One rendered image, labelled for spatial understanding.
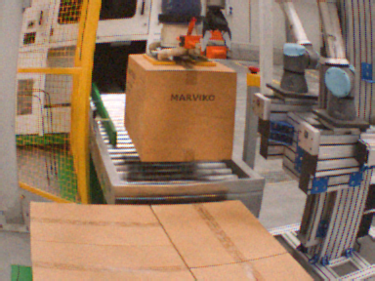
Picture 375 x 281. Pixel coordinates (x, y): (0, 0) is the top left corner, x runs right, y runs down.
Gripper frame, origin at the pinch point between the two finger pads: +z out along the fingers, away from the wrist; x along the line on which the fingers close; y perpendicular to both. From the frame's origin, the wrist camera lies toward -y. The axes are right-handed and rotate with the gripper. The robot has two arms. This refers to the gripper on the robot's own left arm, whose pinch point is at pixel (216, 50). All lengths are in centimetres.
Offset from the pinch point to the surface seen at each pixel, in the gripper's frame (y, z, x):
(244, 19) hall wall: 914, 6, -360
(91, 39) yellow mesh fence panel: 98, 2, 43
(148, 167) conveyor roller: 64, 67, 10
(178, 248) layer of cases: -26, 68, 17
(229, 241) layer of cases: -23, 68, -3
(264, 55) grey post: 310, 33, -153
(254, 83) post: 81, 26, -49
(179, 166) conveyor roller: 65, 67, -5
